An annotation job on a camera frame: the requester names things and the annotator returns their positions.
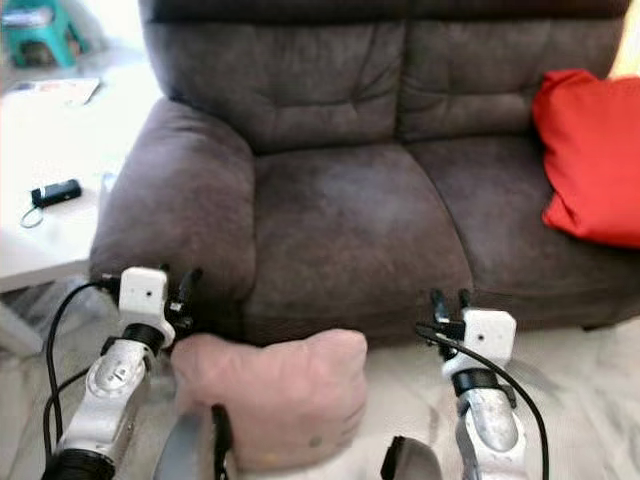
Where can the teal plastic stool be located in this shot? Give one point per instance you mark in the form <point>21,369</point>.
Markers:
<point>52,45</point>

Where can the red pillow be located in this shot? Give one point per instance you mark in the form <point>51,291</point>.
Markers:
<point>590,160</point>

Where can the grey robot left leg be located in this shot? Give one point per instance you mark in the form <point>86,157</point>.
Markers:
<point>190,455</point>

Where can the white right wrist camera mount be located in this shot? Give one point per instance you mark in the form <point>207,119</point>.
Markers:
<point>490,332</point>

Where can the white side table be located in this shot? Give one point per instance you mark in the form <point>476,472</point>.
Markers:
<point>40,250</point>

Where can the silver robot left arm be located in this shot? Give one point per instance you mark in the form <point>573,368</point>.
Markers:
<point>110,400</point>

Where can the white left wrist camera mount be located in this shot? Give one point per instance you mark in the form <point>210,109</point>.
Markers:
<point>143,293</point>

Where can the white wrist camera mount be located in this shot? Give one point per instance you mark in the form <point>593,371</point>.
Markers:
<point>143,293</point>
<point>490,332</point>

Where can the stack of papers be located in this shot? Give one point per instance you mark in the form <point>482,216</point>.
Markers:
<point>25,18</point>

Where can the dark grey fabric sofa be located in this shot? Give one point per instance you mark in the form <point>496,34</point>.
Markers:
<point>360,220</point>

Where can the pale pink pillow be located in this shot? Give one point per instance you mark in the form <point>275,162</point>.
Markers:
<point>280,395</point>

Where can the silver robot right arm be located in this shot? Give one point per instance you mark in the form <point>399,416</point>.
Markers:
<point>490,430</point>

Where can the printed newspaper sheet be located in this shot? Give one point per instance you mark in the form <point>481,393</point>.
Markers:
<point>65,90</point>

